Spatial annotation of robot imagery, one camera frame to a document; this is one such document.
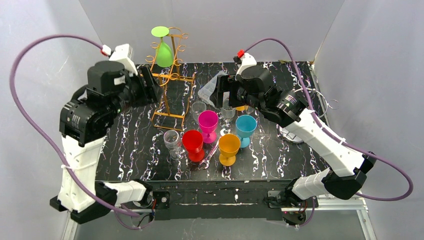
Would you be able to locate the orange glass yellow base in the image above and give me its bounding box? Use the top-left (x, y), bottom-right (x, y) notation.
top-left (235, 105), bottom-right (249, 112)

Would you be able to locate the clear stemless glass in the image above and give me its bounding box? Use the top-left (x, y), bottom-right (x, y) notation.
top-left (220, 106), bottom-right (236, 122)

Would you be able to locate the green wine glass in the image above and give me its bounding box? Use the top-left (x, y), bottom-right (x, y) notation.
top-left (151, 26), bottom-right (174, 68)

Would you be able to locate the pink wine glass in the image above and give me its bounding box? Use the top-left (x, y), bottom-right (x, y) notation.
top-left (198, 110), bottom-right (219, 144)

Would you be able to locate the blue wine glass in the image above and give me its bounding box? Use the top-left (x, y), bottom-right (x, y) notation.
top-left (235, 114), bottom-right (257, 148)

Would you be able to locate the clear wine glass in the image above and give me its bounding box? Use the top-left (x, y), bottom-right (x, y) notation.
top-left (163, 129), bottom-right (184, 160)

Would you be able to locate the orange glass yellow foot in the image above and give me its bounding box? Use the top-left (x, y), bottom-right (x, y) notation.
top-left (218, 133), bottom-right (241, 167)

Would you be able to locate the red wine glass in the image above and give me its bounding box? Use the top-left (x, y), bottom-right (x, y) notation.
top-left (182, 130), bottom-right (205, 162)

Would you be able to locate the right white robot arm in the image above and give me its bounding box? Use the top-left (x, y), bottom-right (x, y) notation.
top-left (209, 51), bottom-right (376, 204)

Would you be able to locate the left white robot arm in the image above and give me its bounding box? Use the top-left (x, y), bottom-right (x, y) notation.
top-left (49, 44), bottom-right (163, 224)

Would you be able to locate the clear tumbler glass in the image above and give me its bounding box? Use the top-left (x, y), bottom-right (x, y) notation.
top-left (191, 101), bottom-right (207, 123)

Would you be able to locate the clear plastic screw box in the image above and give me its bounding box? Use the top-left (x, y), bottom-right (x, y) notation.
top-left (197, 70), bottom-right (228, 107)

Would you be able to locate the silver combination wrench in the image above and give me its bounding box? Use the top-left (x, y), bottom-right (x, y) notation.
top-left (199, 129), bottom-right (231, 170)

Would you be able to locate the gold wire glass rack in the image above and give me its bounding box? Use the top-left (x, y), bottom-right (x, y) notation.
top-left (145, 27), bottom-right (195, 132)

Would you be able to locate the silver wire glass rack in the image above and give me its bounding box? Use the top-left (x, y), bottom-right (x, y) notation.
top-left (278, 87), bottom-right (339, 144)

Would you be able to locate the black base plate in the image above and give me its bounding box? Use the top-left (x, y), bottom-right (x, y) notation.
top-left (120, 183), bottom-right (319, 222)

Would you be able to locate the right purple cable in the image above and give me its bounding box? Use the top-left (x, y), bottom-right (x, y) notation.
top-left (244, 37), bottom-right (414, 231)

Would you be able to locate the purple cable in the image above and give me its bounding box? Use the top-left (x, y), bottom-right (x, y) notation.
top-left (9, 34), bottom-right (155, 231)
top-left (244, 37), bottom-right (414, 231)

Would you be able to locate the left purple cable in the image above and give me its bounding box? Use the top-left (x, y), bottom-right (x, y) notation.
top-left (9, 34), bottom-right (155, 231)

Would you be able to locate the aluminium frame rail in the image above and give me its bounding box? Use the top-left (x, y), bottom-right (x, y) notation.
top-left (62, 96), bottom-right (377, 240)

